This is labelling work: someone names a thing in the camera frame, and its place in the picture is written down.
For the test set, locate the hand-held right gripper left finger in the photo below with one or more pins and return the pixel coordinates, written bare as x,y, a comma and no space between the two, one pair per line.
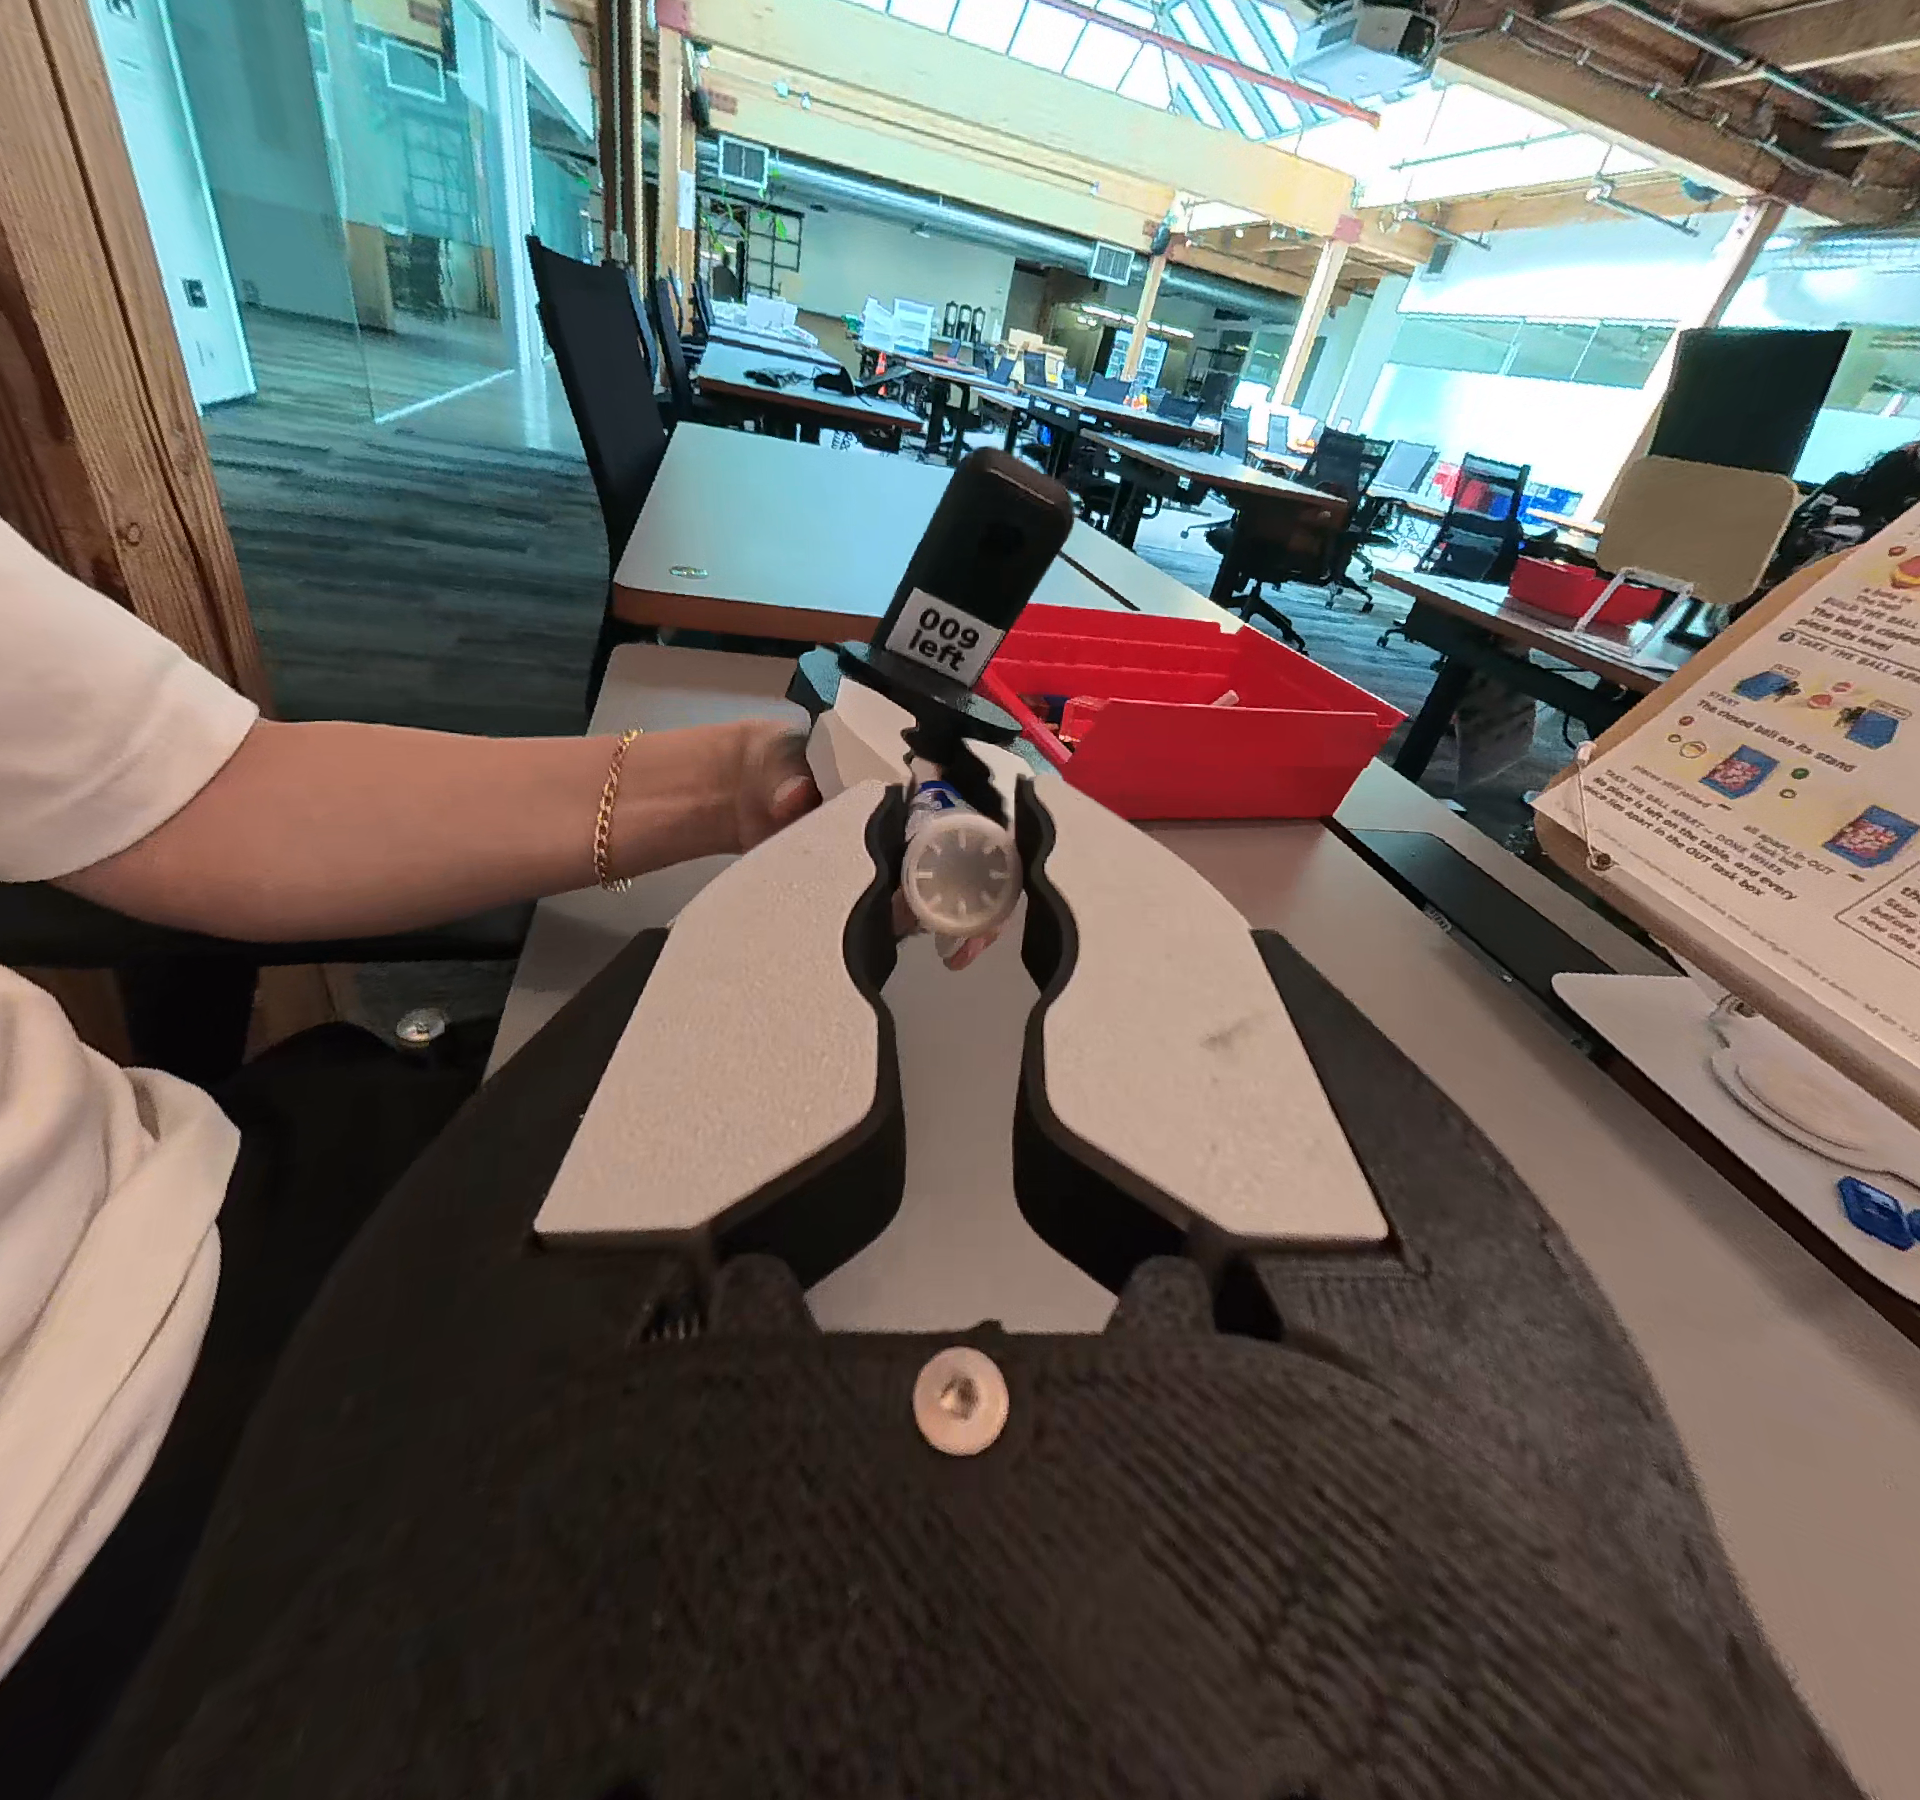
707,1082

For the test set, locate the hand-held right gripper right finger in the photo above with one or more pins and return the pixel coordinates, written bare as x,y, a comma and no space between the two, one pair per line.
1216,1082

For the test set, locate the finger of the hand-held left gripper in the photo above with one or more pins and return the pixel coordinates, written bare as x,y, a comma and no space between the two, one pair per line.
857,736

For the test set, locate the blue and white marker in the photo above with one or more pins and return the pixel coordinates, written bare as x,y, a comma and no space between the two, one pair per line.
961,871

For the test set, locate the red plastic bin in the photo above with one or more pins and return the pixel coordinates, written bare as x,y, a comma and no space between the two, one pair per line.
1201,736
1576,595

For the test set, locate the person's left hand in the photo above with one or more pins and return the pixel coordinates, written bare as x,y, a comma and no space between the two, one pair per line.
765,780

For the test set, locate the grey desk with wooden edge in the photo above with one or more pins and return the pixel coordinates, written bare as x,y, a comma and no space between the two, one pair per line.
782,527

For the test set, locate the black chair armrest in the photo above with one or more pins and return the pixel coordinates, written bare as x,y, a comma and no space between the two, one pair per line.
270,931

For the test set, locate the white stand base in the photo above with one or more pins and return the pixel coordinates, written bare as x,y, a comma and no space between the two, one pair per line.
1742,1111

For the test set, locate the instruction sheet board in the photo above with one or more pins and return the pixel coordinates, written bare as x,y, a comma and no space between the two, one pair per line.
1772,811

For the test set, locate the ceiling projector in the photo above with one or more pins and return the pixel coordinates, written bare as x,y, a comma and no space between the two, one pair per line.
1366,37

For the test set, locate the blue clip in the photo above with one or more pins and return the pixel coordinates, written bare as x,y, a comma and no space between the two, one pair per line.
1882,1212

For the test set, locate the wooden pillar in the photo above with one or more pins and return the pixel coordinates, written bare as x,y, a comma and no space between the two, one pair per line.
107,330

